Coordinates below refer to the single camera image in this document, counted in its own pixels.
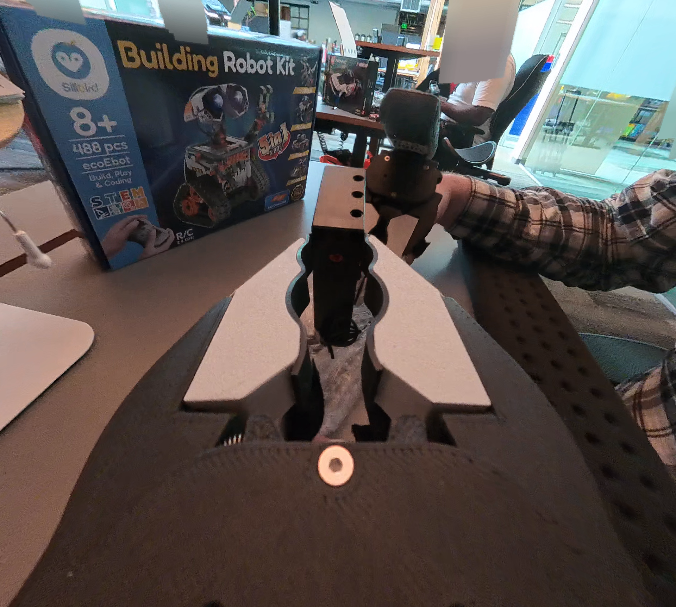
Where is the blue cardboard kit box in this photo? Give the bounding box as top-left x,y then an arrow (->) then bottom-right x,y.
0,5 -> 323,271

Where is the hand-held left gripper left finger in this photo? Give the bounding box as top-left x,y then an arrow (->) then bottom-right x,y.
182,237 -> 324,421

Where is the brown background desk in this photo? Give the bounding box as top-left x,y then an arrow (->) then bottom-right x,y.
316,39 -> 442,164

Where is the black office chair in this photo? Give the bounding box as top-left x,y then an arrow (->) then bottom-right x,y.
458,54 -> 553,186

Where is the black toy car box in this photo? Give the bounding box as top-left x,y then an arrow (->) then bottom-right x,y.
322,54 -> 380,118

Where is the black battery box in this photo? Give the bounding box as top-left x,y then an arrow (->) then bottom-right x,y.
311,166 -> 369,349

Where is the person's right hand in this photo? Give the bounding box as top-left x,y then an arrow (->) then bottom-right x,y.
434,174 -> 474,230

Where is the black perforated chair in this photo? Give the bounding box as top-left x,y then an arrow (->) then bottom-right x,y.
465,248 -> 676,607

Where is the white desk stand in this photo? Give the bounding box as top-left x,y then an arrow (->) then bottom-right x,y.
0,210 -> 96,432

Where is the clear plastic parts bag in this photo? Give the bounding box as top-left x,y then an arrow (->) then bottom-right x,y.
309,301 -> 373,436

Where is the light wooden table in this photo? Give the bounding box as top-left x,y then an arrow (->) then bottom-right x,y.
0,73 -> 26,149

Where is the person's right forearm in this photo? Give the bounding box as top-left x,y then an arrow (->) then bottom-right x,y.
449,169 -> 676,294

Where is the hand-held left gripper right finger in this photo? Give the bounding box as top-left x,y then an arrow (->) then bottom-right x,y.
366,235 -> 493,421

